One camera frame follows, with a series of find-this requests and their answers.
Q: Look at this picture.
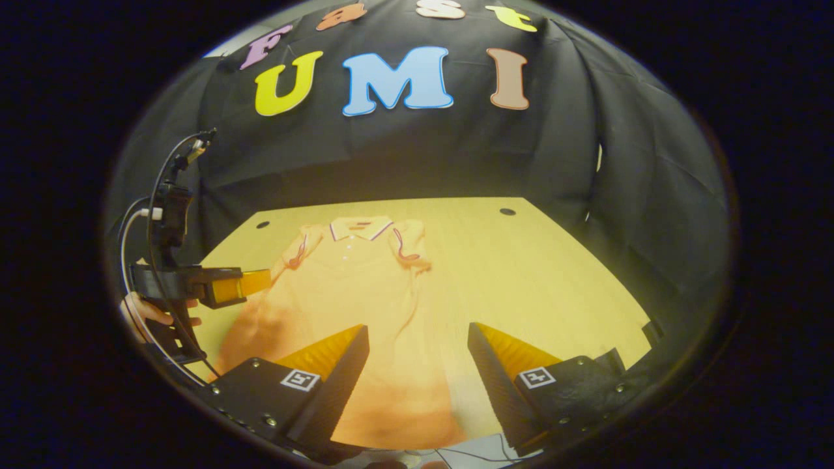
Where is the black cable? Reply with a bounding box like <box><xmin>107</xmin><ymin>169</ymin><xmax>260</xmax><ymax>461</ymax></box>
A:
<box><xmin>146</xmin><ymin>130</ymin><xmax>222</xmax><ymax>380</ymax></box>

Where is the orange polo T-shirt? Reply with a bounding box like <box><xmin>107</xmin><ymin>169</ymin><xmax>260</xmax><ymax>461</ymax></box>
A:
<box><xmin>215</xmin><ymin>217</ymin><xmax>470</xmax><ymax>450</ymax></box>

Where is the white cable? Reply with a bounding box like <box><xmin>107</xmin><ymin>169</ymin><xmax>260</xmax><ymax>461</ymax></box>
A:
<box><xmin>119</xmin><ymin>207</ymin><xmax>206</xmax><ymax>386</ymax></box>

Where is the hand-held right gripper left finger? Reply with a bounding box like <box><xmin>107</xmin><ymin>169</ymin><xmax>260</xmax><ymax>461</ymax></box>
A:
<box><xmin>205</xmin><ymin>324</ymin><xmax>371</xmax><ymax>464</ymax></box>

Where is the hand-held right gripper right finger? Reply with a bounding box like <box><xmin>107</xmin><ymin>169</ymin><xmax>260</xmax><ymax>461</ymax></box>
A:
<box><xmin>467</xmin><ymin>322</ymin><xmax>652</xmax><ymax>458</ymax></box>

